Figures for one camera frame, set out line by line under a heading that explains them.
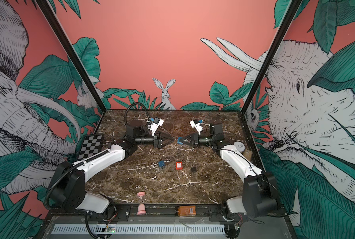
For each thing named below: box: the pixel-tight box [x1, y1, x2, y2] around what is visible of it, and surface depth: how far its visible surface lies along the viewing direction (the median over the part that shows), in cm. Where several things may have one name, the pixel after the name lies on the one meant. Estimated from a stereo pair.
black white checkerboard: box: [77, 134, 104, 161], surface depth 97 cm
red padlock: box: [175, 161, 183, 171], surface depth 92 cm
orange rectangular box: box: [178, 205, 196, 217], surface depth 73 cm
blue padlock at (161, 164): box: [158, 159, 166, 168], surface depth 92 cm
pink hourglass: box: [136, 191, 147, 216], surface depth 77 cm
